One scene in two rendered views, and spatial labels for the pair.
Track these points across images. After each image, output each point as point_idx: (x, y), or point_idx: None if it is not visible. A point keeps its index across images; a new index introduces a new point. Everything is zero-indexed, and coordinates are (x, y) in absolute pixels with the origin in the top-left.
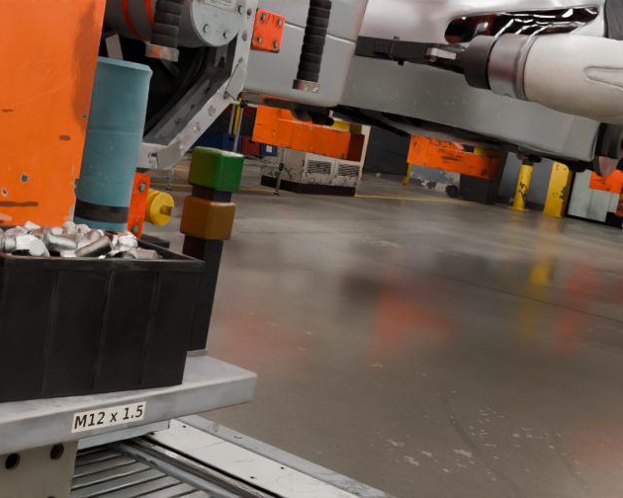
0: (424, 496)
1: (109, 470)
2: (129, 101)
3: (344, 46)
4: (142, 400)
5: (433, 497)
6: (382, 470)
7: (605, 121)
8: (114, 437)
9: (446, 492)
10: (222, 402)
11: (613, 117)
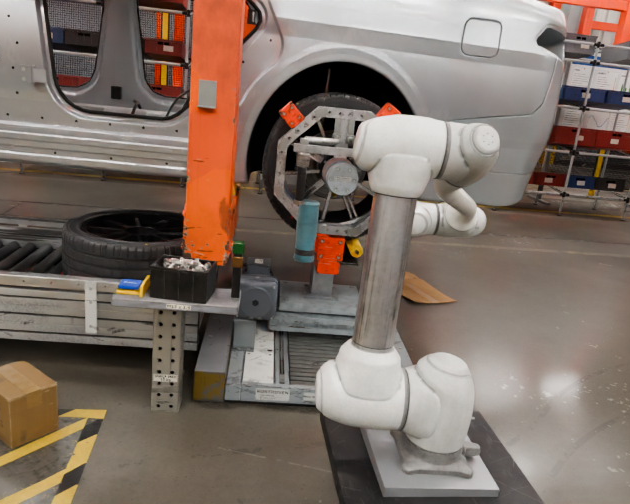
0: (476, 399)
1: (333, 344)
2: (304, 215)
3: (508, 177)
4: (189, 305)
5: (480, 401)
6: (476, 384)
7: (443, 236)
8: (341, 333)
9: (492, 402)
10: (222, 312)
11: (441, 235)
